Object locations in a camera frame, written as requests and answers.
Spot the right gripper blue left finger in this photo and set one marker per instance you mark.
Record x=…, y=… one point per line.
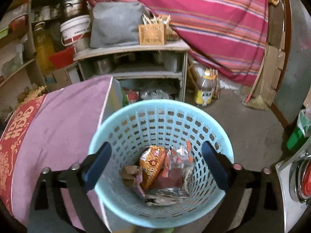
x=47, y=211

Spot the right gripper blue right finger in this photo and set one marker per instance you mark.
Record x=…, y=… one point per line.
x=264, y=212

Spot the camouflage patterned wrapper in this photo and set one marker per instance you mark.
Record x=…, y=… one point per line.
x=165, y=197

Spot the orange clear plastic wrapper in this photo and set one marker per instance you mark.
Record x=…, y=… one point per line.
x=179, y=158

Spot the pink plastic wrapper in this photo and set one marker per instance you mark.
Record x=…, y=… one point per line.
x=138, y=178

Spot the orange snack bag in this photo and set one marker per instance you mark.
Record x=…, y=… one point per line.
x=151, y=162

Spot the brown paper ball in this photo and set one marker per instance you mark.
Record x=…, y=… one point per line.
x=127, y=173

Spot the dark red sponge block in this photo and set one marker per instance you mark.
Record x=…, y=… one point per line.
x=174, y=179

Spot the purple towel mat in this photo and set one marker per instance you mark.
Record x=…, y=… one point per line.
x=58, y=137

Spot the red patterned towel mat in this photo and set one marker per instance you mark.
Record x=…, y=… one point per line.
x=11, y=141

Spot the light blue plastic basket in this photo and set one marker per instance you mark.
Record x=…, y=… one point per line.
x=165, y=123

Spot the yellow egg carton tray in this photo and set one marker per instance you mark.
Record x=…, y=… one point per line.
x=33, y=95

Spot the oil bottle on floor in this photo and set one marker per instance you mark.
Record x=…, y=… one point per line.
x=206, y=85

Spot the cardboard box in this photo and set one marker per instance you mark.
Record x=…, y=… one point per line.
x=62, y=78

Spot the red plastic basket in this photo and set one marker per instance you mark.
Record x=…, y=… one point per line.
x=63, y=58

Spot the large oil jug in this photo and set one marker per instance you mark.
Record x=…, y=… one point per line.
x=44, y=48

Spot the wooden shelf unit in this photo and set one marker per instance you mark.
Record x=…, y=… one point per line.
x=19, y=63

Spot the grey low shelf cabinet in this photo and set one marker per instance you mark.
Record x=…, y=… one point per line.
x=144, y=69

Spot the white plastic bucket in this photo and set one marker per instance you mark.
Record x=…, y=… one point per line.
x=75, y=29

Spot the striped red curtain cloth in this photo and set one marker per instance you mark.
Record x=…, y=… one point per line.
x=228, y=35

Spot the grey felt cover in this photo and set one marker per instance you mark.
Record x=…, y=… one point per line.
x=116, y=23

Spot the steel stock pot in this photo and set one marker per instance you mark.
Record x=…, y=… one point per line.
x=73, y=8

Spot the wooden utensil holder box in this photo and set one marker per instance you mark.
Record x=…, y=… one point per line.
x=153, y=30

